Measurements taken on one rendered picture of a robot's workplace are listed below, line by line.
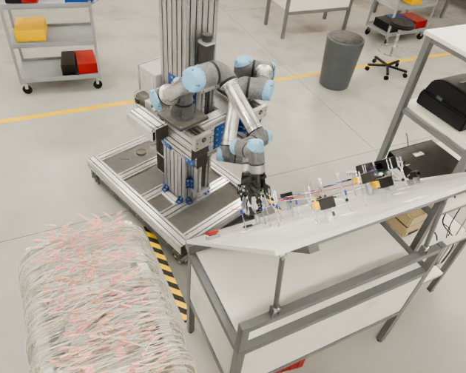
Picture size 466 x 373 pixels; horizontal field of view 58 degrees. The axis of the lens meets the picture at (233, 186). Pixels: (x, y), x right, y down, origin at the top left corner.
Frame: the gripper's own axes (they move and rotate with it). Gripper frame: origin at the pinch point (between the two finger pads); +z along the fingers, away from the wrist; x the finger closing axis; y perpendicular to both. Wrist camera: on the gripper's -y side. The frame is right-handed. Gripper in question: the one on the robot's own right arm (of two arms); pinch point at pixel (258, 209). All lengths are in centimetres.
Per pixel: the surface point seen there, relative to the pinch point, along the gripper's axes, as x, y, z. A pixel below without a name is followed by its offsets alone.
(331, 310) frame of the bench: 20, 31, 48
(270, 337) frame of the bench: -15, 32, 48
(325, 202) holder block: 0, 54, -25
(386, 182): 35, 47, -21
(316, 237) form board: -16, 70, -23
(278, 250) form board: -30, 70, -23
